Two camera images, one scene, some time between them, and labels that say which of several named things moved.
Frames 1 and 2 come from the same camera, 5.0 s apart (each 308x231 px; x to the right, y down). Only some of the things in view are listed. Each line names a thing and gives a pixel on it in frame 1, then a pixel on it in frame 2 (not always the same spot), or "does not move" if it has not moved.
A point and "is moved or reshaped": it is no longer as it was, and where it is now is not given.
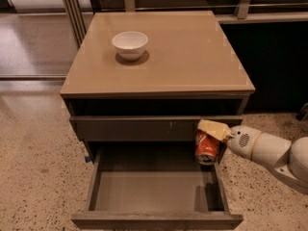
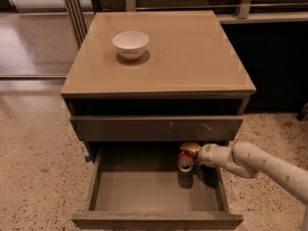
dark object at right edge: (303, 114) does not move
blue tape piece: (88, 159) does not move
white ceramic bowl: (130, 45) does not move
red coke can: (206, 148) is moved or reshaped
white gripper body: (242, 141) to (209, 154)
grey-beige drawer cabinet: (146, 112) does not move
